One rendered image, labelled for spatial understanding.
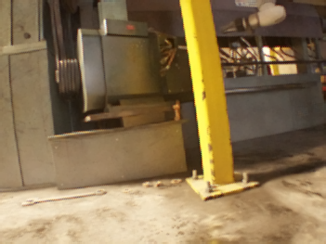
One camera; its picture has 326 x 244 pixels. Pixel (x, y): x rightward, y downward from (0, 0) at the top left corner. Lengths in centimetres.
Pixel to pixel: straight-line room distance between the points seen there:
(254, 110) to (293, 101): 51
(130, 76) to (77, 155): 50
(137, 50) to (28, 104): 70
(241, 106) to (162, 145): 106
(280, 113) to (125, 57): 164
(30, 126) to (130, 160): 62
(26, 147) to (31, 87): 34
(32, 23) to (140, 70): 78
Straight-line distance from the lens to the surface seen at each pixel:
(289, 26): 260
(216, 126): 74
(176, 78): 107
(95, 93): 95
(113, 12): 196
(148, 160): 102
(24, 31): 145
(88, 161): 105
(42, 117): 121
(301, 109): 235
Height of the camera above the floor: 32
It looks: level
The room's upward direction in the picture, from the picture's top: 7 degrees counter-clockwise
